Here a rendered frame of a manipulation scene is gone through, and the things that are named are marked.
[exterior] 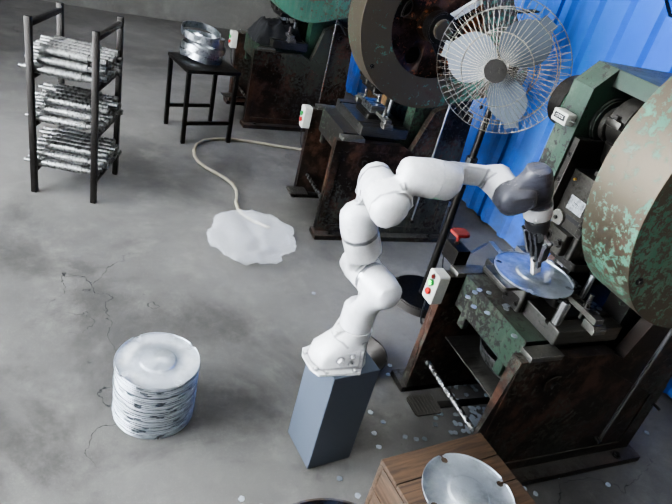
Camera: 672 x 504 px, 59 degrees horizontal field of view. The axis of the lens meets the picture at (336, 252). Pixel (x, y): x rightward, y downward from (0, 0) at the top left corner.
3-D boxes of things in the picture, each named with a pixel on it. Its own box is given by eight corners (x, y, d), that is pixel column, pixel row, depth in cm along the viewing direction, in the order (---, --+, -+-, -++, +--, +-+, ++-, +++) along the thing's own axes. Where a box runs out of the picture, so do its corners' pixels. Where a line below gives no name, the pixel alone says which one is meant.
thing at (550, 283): (488, 277, 202) (489, 275, 202) (500, 244, 226) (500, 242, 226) (571, 310, 196) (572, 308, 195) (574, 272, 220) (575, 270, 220)
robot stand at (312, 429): (307, 469, 213) (334, 379, 190) (287, 431, 226) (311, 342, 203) (349, 457, 222) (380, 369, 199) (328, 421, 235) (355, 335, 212)
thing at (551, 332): (552, 346, 200) (559, 332, 197) (481, 269, 234) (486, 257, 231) (615, 340, 212) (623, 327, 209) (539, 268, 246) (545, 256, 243)
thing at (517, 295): (492, 318, 205) (506, 287, 198) (471, 293, 216) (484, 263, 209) (547, 314, 215) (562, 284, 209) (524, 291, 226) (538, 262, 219)
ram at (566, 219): (558, 261, 200) (597, 183, 185) (532, 237, 211) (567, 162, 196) (596, 260, 207) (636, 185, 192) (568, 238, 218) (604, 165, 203)
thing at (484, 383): (502, 415, 216) (502, 414, 215) (445, 337, 248) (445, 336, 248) (586, 402, 233) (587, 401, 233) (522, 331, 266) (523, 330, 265)
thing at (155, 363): (142, 403, 191) (142, 401, 191) (98, 351, 206) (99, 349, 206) (215, 370, 211) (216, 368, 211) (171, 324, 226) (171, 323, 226)
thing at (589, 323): (591, 335, 200) (605, 312, 194) (560, 305, 212) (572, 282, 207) (604, 334, 202) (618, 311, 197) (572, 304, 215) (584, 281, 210)
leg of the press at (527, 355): (462, 499, 218) (564, 307, 172) (447, 473, 226) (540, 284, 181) (637, 461, 256) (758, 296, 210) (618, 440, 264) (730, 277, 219)
